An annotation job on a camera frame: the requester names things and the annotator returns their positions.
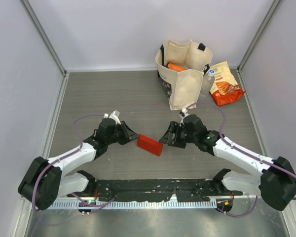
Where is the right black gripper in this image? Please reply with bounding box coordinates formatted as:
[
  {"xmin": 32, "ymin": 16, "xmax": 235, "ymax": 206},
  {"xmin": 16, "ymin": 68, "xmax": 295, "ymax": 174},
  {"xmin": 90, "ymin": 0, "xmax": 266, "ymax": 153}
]
[{"xmin": 159, "ymin": 121, "xmax": 197, "ymax": 149}]

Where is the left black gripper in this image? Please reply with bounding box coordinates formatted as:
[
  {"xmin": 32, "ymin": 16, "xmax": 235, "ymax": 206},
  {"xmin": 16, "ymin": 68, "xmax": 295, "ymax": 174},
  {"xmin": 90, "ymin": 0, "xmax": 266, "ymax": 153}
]
[{"xmin": 106, "ymin": 121, "xmax": 140, "ymax": 145}]

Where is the red cardboard paper box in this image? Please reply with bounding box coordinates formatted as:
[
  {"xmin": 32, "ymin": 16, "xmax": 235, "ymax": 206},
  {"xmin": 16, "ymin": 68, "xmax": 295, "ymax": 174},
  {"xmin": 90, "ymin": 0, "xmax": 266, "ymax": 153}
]
[{"xmin": 137, "ymin": 134, "xmax": 163, "ymax": 156}]

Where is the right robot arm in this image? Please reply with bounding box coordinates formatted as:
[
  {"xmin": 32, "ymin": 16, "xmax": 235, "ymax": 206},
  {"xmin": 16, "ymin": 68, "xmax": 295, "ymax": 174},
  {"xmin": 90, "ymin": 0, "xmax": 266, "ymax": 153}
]
[{"xmin": 159, "ymin": 114, "xmax": 296, "ymax": 211}]

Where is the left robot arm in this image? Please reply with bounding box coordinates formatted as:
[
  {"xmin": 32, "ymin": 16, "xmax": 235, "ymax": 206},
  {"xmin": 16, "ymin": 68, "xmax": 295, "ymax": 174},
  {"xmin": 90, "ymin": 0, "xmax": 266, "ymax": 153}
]
[{"xmin": 18, "ymin": 118, "xmax": 140, "ymax": 212}]

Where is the beige canvas tote bag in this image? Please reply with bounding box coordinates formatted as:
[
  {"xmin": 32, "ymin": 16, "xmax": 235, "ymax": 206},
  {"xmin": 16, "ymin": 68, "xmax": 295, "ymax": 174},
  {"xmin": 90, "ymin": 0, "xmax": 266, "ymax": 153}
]
[{"xmin": 155, "ymin": 39, "xmax": 213, "ymax": 111}]

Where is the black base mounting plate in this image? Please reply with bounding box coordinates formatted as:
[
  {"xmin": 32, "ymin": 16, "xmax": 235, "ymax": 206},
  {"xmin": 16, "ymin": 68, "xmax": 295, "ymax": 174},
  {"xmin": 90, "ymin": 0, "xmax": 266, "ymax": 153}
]
[{"xmin": 75, "ymin": 179, "xmax": 242, "ymax": 202}]

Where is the clear plastic water bottle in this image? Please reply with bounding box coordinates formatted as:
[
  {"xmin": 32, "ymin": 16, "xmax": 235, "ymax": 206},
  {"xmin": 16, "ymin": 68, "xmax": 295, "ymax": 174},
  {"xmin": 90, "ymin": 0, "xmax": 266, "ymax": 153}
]
[{"xmin": 199, "ymin": 69, "xmax": 215, "ymax": 98}]

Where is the orange item in bag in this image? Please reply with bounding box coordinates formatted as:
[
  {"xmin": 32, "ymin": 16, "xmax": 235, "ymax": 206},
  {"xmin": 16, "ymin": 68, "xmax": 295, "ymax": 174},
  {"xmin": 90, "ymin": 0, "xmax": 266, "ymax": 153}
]
[{"xmin": 166, "ymin": 63, "xmax": 186, "ymax": 73}]

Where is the orange chips bag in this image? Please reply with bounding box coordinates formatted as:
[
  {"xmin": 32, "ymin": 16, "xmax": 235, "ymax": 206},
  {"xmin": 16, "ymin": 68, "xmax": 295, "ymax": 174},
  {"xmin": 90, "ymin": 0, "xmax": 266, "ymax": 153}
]
[{"xmin": 210, "ymin": 61, "xmax": 246, "ymax": 106}]

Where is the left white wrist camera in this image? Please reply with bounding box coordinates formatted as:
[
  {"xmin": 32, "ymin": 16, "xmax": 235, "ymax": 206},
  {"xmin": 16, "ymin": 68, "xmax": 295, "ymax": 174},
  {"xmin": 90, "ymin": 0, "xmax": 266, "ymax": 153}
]
[{"xmin": 103, "ymin": 110, "xmax": 121, "ymax": 124}]

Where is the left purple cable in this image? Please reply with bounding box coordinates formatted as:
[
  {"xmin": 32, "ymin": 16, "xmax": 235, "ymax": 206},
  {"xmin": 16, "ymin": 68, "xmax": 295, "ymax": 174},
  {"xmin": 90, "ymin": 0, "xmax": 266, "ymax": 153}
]
[{"xmin": 31, "ymin": 114, "xmax": 116, "ymax": 214}]

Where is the purple cable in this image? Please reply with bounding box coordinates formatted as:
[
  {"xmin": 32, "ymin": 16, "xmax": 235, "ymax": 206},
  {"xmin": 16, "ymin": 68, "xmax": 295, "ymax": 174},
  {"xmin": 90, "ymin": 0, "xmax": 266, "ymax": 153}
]
[
  {"xmin": 186, "ymin": 100, "xmax": 296, "ymax": 218},
  {"xmin": 31, "ymin": 114, "xmax": 116, "ymax": 214}
]

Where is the slotted cable duct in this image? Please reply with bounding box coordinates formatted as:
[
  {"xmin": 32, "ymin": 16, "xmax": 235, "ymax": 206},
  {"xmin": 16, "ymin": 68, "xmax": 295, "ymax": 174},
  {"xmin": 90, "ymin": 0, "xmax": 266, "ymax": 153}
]
[{"xmin": 48, "ymin": 199, "xmax": 217, "ymax": 210}]

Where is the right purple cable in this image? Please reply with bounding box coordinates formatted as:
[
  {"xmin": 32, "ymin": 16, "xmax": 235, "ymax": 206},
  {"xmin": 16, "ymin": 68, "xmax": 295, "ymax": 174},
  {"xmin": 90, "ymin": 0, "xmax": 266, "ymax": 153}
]
[{"xmin": 186, "ymin": 100, "xmax": 296, "ymax": 218}]

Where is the left aluminium frame post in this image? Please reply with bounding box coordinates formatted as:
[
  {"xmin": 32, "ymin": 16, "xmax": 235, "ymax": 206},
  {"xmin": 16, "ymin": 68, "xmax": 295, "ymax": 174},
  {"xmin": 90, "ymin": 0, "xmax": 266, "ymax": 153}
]
[{"xmin": 19, "ymin": 0, "xmax": 67, "ymax": 76}]

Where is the aluminium frame post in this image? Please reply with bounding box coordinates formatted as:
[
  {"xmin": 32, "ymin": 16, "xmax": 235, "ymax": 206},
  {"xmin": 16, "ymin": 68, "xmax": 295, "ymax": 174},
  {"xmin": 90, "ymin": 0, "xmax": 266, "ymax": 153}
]
[
  {"xmin": 19, "ymin": 0, "xmax": 67, "ymax": 76},
  {"xmin": 237, "ymin": 0, "xmax": 283, "ymax": 73}
]

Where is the right aluminium frame post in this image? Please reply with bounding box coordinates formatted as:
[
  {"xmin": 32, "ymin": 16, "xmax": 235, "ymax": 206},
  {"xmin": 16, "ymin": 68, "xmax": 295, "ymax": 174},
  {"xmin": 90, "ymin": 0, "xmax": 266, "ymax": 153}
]
[{"xmin": 237, "ymin": 0, "xmax": 283, "ymax": 73}]

